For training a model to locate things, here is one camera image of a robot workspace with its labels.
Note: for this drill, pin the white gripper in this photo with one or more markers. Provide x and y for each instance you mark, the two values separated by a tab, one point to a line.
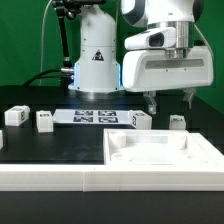
166	58

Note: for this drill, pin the white square tabletop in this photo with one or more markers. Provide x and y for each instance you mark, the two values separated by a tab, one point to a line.
152	147

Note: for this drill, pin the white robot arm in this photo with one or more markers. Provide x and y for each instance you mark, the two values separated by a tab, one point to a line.
97	73

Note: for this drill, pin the white U-shaped obstacle fence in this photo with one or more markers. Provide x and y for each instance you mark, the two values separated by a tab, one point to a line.
117	177

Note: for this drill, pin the white marker base plate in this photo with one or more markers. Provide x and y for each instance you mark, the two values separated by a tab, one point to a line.
79	116

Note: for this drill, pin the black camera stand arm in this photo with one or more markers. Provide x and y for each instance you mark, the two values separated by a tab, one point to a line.
69	9

